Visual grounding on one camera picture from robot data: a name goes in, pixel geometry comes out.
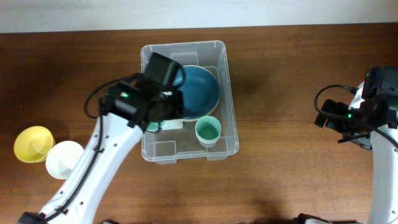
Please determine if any mint green small bowl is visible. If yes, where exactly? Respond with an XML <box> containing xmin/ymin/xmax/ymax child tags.
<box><xmin>146</xmin><ymin>122</ymin><xmax>162</xmax><ymax>132</ymax></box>

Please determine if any cream plastic bowl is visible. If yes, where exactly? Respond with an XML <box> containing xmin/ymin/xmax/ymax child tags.
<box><xmin>182</xmin><ymin>64</ymin><xmax>221</xmax><ymax>123</ymax></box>

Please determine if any blue plastic bowl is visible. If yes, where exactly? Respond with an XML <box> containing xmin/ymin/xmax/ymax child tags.
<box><xmin>172</xmin><ymin>65</ymin><xmax>221</xmax><ymax>119</ymax></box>

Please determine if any mint green plastic cup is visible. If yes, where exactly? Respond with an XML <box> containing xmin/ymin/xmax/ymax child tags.
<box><xmin>195</xmin><ymin>116</ymin><xmax>222</xmax><ymax>140</ymax></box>

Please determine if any cream plastic cup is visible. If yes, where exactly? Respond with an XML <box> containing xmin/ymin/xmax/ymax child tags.
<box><xmin>198</xmin><ymin>138</ymin><xmax>219</xmax><ymax>148</ymax></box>

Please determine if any white small bowl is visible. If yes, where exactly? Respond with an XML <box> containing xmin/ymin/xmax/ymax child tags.
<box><xmin>45</xmin><ymin>141</ymin><xmax>84</xmax><ymax>180</ymax></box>

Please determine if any yellow small bowl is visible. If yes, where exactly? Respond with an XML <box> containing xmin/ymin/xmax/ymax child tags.
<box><xmin>14</xmin><ymin>126</ymin><xmax>55</xmax><ymax>163</ymax></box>

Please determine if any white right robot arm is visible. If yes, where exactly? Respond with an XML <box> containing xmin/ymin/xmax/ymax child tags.
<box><xmin>314</xmin><ymin>66</ymin><xmax>397</xmax><ymax>223</ymax></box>

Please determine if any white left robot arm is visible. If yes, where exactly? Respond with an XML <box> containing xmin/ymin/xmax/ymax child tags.
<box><xmin>18</xmin><ymin>53</ymin><xmax>186</xmax><ymax>223</ymax></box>

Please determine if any white paper label in bin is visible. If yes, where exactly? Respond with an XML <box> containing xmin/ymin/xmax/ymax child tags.
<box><xmin>162</xmin><ymin>119</ymin><xmax>183</xmax><ymax>131</ymax></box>

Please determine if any clear plastic storage bin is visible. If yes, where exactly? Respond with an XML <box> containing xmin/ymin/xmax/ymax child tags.
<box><xmin>141</xmin><ymin>40</ymin><xmax>239</xmax><ymax>164</ymax></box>

